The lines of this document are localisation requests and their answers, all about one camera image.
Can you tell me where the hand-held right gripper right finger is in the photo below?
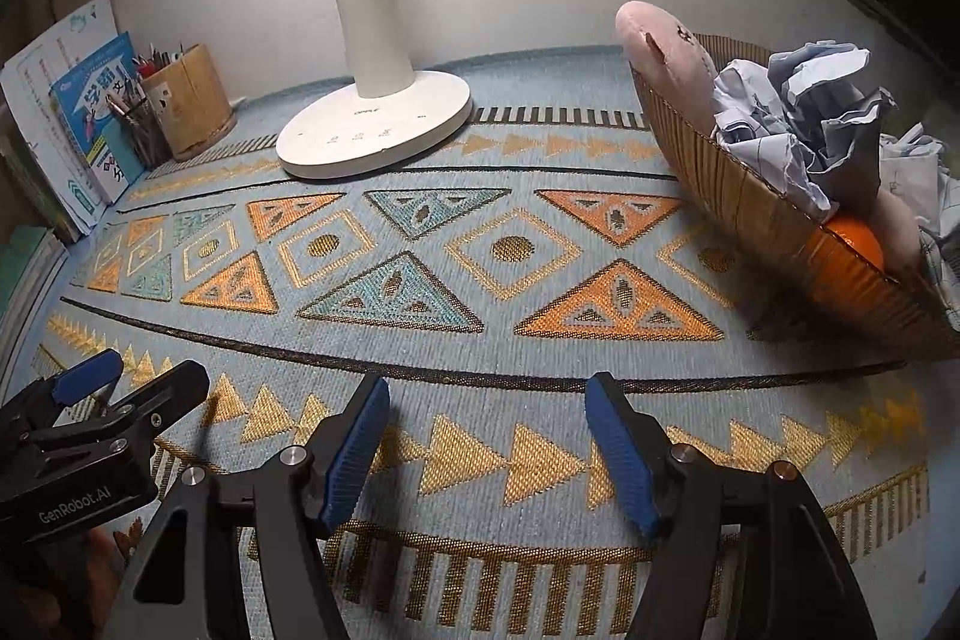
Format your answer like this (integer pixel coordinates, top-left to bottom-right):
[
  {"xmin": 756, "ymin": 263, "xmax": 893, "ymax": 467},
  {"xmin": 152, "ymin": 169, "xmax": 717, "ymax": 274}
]
[{"xmin": 585, "ymin": 372, "xmax": 878, "ymax": 640}]

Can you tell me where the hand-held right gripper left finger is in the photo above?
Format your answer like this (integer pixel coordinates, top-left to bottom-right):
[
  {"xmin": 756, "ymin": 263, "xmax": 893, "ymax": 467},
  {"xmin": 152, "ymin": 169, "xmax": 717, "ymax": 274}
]
[{"xmin": 112, "ymin": 372, "xmax": 392, "ymax": 640}]

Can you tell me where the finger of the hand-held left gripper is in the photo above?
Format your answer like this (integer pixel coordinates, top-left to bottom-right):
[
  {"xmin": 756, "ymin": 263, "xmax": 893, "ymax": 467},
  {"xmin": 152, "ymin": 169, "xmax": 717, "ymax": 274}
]
[
  {"xmin": 22, "ymin": 361, "xmax": 211, "ymax": 461},
  {"xmin": 0, "ymin": 347, "xmax": 125, "ymax": 432}
]

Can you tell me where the amber ribbed glass bowl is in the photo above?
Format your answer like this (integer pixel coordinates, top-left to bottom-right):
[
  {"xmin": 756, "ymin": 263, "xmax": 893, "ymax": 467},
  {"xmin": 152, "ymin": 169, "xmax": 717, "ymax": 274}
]
[{"xmin": 628, "ymin": 32, "xmax": 960, "ymax": 362}]

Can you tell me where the orange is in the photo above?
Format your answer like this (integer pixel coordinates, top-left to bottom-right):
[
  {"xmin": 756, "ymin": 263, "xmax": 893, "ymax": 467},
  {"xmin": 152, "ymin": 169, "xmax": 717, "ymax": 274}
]
[{"xmin": 802, "ymin": 212, "xmax": 886, "ymax": 281}]

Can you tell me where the large paper ball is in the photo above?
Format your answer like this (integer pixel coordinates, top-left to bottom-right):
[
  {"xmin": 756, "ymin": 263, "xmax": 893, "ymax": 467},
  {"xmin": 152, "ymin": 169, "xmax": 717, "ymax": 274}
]
[{"xmin": 709, "ymin": 40, "xmax": 899, "ymax": 214}]

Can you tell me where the patterned woven mat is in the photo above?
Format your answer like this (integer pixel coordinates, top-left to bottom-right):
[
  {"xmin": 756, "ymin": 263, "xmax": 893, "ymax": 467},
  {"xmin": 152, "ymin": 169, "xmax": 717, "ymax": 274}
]
[{"xmin": 0, "ymin": 44, "xmax": 960, "ymax": 640}]

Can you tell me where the row of upright books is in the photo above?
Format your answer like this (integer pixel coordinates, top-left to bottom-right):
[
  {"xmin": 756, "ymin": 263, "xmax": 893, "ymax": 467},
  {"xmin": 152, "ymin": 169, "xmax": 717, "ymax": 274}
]
[{"xmin": 0, "ymin": 122, "xmax": 83, "ymax": 244}]

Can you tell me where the black mesh pen holder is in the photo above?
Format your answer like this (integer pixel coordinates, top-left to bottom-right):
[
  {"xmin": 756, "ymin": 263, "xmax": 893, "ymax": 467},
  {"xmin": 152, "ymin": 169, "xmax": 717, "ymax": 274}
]
[{"xmin": 112, "ymin": 92, "xmax": 175, "ymax": 170}]

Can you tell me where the blue cover workbook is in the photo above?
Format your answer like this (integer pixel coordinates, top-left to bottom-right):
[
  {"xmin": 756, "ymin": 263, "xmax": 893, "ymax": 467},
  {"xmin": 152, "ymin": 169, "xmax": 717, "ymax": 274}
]
[{"xmin": 49, "ymin": 31, "xmax": 147, "ymax": 206}]

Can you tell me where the bunch of pens and pencils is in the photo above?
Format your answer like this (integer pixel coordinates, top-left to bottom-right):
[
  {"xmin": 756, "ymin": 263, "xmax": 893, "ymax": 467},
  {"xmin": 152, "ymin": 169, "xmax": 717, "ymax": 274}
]
[{"xmin": 105, "ymin": 77, "xmax": 151, "ymax": 120}]

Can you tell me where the bamboo pen holder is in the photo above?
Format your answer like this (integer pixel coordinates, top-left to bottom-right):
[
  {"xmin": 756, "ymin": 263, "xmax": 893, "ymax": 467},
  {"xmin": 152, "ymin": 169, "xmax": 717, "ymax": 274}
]
[{"xmin": 139, "ymin": 44, "xmax": 237, "ymax": 161}]

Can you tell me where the white booklet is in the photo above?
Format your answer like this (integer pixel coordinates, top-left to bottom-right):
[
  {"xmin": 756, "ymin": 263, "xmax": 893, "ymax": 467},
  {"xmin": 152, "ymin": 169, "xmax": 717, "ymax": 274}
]
[{"xmin": 0, "ymin": 0, "xmax": 121, "ymax": 236}]

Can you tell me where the white lamp stand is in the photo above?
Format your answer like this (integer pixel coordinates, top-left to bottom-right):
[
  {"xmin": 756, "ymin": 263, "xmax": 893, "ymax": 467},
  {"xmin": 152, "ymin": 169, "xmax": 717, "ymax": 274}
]
[{"xmin": 276, "ymin": 0, "xmax": 475, "ymax": 180}]

